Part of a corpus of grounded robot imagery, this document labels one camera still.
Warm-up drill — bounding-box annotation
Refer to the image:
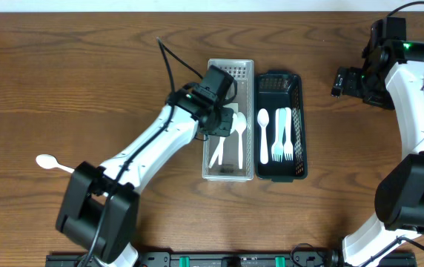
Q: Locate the white plastic spoon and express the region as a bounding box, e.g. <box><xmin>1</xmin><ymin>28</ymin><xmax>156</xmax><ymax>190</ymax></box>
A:
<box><xmin>236</xmin><ymin>112</ymin><xmax>247</xmax><ymax>169</ymax></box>
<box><xmin>36</xmin><ymin>154</ymin><xmax>74</xmax><ymax>174</ymax></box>
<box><xmin>257</xmin><ymin>108</ymin><xmax>269</xmax><ymax>165</ymax></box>
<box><xmin>208</xmin><ymin>113</ymin><xmax>237</xmax><ymax>168</ymax></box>

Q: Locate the white plastic fork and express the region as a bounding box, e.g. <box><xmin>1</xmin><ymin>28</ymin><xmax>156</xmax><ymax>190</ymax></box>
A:
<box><xmin>275</xmin><ymin>108</ymin><xmax>286</xmax><ymax>162</ymax></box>
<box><xmin>284</xmin><ymin>108</ymin><xmax>294</xmax><ymax>161</ymax></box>
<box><xmin>271</xmin><ymin>108</ymin><xmax>279</xmax><ymax>162</ymax></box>

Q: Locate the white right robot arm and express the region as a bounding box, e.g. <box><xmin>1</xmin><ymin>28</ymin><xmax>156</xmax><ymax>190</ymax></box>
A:
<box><xmin>331</xmin><ymin>37</ymin><xmax>424</xmax><ymax>266</ymax></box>

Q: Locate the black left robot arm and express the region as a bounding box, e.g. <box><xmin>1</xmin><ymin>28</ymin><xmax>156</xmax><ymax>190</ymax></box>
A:
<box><xmin>56</xmin><ymin>88</ymin><xmax>234</xmax><ymax>266</ymax></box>

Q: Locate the clear plastic basket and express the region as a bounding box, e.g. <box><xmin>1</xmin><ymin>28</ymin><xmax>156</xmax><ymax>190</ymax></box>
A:
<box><xmin>202</xmin><ymin>59</ymin><xmax>255</xmax><ymax>182</ymax></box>

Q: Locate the dark green plastic basket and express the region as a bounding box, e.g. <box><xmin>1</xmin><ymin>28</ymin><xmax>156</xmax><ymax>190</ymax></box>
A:
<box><xmin>254</xmin><ymin>70</ymin><xmax>308</xmax><ymax>182</ymax></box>

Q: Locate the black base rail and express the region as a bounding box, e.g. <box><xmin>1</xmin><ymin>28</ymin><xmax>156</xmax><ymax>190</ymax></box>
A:
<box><xmin>44</xmin><ymin>245</ymin><xmax>417</xmax><ymax>267</ymax></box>

